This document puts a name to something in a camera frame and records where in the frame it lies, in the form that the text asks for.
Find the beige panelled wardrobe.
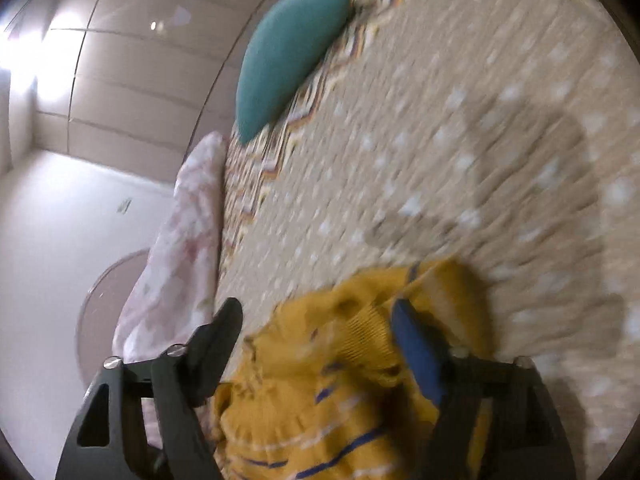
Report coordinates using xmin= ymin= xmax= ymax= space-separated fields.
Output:
xmin=0 ymin=0 xmax=306 ymax=173

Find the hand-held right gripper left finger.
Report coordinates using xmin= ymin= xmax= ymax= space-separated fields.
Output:
xmin=55 ymin=297 xmax=244 ymax=480

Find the yellow striped knit sweater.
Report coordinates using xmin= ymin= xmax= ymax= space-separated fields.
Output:
xmin=207 ymin=257 xmax=501 ymax=480

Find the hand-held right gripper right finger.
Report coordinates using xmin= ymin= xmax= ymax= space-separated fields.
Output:
xmin=390 ymin=297 xmax=576 ymax=480

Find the teal pillow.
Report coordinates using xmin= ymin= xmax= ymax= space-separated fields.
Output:
xmin=235 ymin=0 xmax=353 ymax=146

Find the pink floral blanket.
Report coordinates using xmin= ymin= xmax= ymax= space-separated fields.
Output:
xmin=112 ymin=131 xmax=228 ymax=453

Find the beige dotted quilted bedspread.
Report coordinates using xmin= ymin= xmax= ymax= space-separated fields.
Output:
xmin=215 ymin=0 xmax=640 ymax=480

